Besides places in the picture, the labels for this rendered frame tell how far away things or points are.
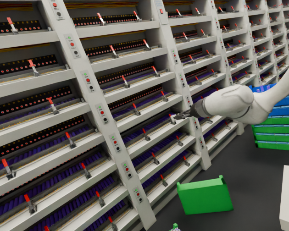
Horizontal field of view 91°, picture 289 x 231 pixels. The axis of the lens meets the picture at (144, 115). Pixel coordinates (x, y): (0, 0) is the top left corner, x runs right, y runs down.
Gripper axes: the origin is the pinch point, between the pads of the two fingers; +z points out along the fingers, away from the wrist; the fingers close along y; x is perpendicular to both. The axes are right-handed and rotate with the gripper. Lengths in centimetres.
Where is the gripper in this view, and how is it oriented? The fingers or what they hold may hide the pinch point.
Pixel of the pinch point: (175, 117)
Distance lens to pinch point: 88.1
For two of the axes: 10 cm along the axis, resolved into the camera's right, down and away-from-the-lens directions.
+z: -4.3, 2.1, 8.8
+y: 7.8, -4.0, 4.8
